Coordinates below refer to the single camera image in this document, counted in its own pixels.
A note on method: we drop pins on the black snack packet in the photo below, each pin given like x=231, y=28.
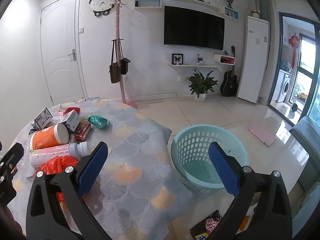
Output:
x=207, y=226

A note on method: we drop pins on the small blue wall box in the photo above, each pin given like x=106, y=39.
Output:
x=231, y=12

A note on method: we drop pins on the grey sofa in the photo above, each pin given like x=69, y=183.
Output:
x=307, y=135

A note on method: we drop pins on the flower ornament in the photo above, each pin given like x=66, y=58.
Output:
x=255, y=13

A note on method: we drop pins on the brown hanging bag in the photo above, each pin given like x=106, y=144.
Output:
x=115, y=73

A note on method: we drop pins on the panda wall clock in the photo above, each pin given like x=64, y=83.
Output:
x=101, y=3

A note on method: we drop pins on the red knot decoration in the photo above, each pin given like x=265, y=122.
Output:
x=294, y=42

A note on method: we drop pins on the teal plastic basket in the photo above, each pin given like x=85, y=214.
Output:
x=190, y=150

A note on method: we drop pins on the orange canister with white lid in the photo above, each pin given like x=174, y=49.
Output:
x=45, y=137

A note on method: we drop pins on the patterned rug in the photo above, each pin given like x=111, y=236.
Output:
x=140, y=155

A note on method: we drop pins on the white plastic bag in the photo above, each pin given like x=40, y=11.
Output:
x=58, y=117

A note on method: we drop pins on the butterfly picture frame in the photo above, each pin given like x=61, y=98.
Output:
x=177, y=59

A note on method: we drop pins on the white blue wall box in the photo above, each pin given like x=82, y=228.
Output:
x=147, y=3

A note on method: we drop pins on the small shelf ornament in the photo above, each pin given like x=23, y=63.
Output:
x=200, y=59

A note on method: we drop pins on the orange plastic bag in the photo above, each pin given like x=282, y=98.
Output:
x=57, y=163

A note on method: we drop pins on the white and red carton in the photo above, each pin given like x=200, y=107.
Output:
x=72, y=120

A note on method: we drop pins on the white bottle with pink label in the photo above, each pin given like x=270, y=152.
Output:
x=55, y=152

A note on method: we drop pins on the low white wall shelf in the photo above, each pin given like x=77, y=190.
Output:
x=195, y=65

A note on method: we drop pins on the black and white carton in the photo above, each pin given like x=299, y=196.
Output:
x=42, y=118

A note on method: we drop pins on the wall television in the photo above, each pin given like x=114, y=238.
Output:
x=193, y=27

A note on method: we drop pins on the potted green plant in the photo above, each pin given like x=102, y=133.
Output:
x=200, y=82

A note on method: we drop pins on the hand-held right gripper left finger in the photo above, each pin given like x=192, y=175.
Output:
x=92, y=170

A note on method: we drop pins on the grey curtain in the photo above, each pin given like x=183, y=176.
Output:
x=265, y=7

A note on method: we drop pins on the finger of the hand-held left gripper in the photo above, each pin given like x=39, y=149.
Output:
x=13, y=155

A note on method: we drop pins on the orange wrapper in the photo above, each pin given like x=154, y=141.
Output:
x=245, y=223

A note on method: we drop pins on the wall socket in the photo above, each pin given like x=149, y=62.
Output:
x=184, y=77

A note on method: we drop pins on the black hanging bag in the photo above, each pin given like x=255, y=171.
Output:
x=125, y=66

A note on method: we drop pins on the white door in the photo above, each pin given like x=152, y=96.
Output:
x=60, y=42

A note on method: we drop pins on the white washing machine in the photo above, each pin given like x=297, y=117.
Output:
x=283, y=86

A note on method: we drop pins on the wall light switch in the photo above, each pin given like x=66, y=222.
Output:
x=81, y=30

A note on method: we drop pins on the pink bathroom scale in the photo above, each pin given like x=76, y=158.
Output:
x=262, y=133

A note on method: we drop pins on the black framed glass door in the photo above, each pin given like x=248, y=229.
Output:
x=303, y=62

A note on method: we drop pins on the long white wall shelf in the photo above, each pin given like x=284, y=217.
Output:
x=192, y=1

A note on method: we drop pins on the white red wall box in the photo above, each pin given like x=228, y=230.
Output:
x=225, y=59

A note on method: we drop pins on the green packet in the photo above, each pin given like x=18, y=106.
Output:
x=98, y=121

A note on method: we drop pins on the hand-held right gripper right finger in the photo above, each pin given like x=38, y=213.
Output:
x=222, y=170

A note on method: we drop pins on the pink coat rack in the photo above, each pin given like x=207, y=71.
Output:
x=119, y=55

